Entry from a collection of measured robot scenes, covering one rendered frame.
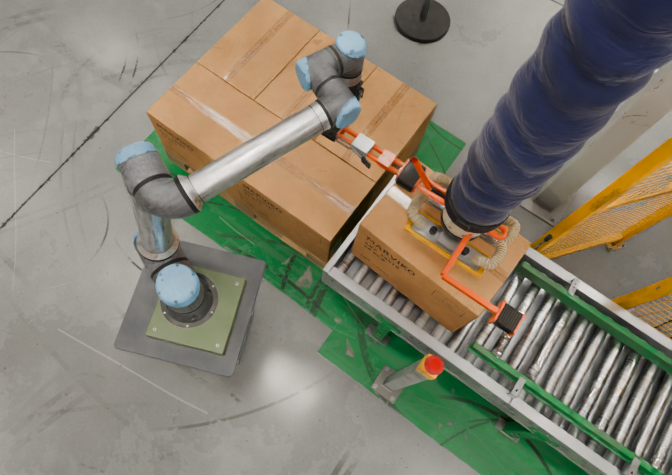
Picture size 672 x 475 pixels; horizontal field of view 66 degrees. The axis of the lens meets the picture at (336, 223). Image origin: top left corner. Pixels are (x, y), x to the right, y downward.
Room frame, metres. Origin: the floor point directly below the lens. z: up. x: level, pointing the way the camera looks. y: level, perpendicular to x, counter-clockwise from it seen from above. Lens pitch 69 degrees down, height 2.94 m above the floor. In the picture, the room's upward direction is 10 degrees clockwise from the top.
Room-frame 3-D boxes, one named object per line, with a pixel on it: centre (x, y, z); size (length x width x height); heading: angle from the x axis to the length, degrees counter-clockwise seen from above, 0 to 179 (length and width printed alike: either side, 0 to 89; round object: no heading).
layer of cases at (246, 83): (1.53, 0.32, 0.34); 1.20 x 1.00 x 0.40; 63
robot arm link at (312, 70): (0.95, 0.12, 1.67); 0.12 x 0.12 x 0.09; 41
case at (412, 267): (0.80, -0.45, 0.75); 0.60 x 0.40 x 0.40; 60
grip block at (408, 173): (0.90, -0.24, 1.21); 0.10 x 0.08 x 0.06; 154
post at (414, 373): (0.26, -0.43, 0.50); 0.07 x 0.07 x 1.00; 63
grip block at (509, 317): (0.43, -0.63, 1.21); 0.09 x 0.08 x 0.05; 154
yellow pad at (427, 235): (0.71, -0.43, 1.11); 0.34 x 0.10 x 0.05; 64
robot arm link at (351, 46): (1.03, 0.05, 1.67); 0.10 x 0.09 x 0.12; 131
